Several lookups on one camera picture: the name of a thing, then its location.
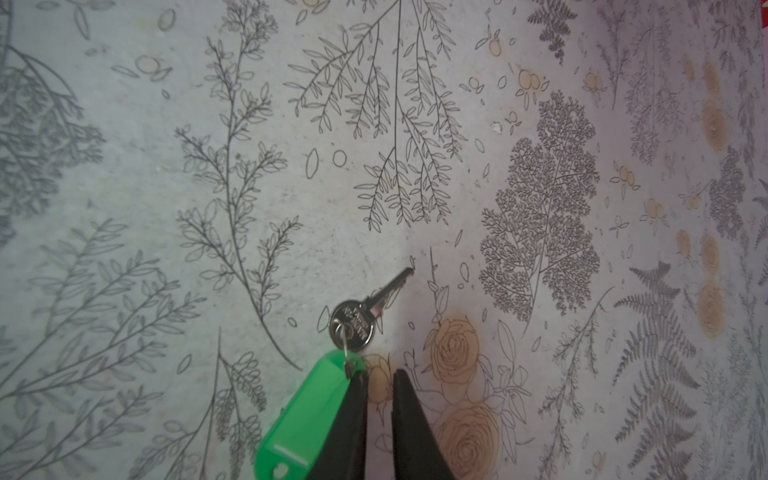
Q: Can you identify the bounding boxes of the silver key green tag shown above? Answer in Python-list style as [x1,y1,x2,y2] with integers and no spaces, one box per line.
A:
[254,267,414,479]

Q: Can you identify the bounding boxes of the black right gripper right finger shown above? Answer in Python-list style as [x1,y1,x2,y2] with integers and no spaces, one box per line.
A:
[391,369,455,480]

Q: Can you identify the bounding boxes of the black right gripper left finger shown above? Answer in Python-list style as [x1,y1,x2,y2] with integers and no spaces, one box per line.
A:
[306,371,369,480]

